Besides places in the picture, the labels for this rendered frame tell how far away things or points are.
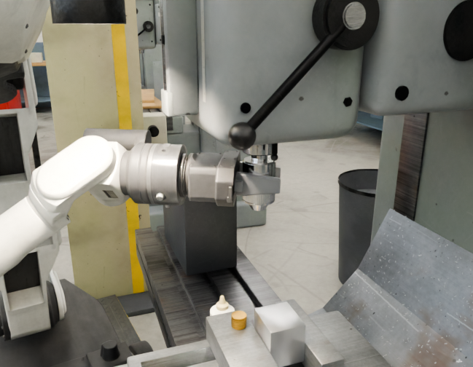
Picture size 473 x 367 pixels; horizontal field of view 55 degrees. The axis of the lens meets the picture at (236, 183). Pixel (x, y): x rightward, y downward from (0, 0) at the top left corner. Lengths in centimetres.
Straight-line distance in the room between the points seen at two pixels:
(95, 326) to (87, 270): 107
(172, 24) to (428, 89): 32
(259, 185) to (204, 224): 39
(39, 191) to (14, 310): 75
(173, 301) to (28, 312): 55
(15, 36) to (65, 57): 148
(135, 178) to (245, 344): 27
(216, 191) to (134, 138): 16
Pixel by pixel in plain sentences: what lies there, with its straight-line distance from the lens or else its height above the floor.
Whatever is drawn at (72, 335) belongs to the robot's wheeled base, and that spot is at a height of 57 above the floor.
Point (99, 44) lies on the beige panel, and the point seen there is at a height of 137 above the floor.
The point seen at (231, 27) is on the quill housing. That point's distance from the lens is 50.
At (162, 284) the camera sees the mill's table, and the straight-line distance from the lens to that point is 101.
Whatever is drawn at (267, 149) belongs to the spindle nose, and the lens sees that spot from 62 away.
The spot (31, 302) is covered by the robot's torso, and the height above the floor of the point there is 75.
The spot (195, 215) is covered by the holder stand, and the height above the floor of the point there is 107.
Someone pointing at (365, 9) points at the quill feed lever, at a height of 146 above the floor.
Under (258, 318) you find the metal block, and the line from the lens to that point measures 67.
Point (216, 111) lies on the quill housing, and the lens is 52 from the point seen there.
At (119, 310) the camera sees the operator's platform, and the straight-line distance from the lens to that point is 190.
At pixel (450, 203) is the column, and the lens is 89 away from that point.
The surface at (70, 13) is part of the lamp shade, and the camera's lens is 48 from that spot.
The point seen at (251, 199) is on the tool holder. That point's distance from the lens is 64.
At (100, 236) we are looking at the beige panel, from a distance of 251.
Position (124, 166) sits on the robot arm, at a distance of 65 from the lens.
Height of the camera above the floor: 144
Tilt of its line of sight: 19 degrees down
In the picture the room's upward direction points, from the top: straight up
